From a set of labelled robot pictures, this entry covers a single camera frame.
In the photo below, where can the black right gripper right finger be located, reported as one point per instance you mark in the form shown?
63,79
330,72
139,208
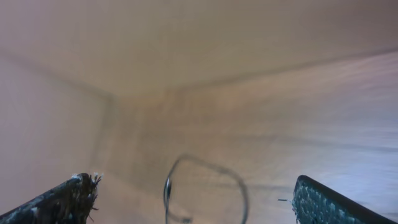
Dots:
315,203

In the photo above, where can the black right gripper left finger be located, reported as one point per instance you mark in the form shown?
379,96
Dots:
70,202

